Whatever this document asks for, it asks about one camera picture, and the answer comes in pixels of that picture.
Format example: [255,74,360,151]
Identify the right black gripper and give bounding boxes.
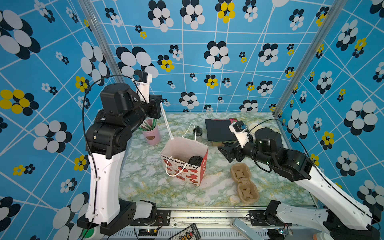
[218,135,275,170]

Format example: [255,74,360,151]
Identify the black plastic cup lid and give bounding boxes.
[188,156,204,167]

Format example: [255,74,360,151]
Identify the red white paper gift bag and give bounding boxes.
[160,124,209,186]

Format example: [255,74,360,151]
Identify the white straw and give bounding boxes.
[160,103,174,140]

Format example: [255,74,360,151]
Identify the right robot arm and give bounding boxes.
[219,121,381,240]

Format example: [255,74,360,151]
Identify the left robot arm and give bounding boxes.
[77,81,162,236]

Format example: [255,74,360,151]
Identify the stack of coloured napkins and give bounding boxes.
[205,119,238,142]

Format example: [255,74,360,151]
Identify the stack of paper cups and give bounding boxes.
[249,123,264,134]

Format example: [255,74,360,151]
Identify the bundle of wrapped straws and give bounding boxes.
[139,119,157,132]

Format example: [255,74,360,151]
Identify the glass sugar shaker black lid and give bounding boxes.
[194,126,203,142]

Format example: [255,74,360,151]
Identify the brown cardboard cup carrier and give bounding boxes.
[230,163,260,205]

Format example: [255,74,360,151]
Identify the pink straw holder cup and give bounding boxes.
[142,127,162,146]

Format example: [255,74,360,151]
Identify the grey white handheld device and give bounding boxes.
[230,218,263,240]

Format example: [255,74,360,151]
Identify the orange capped white container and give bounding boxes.
[313,233,327,240]

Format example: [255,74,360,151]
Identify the green capped white bottle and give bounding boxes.
[82,228,105,240]

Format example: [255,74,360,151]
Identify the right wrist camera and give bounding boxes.
[229,121,252,148]

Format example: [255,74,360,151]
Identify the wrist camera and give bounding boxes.
[133,70,153,104]
[229,121,252,148]

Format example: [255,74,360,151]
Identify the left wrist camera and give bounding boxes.
[133,70,153,104]

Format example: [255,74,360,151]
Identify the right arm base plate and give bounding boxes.
[246,210,292,227]

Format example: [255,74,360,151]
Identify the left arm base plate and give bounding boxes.
[131,210,171,227]

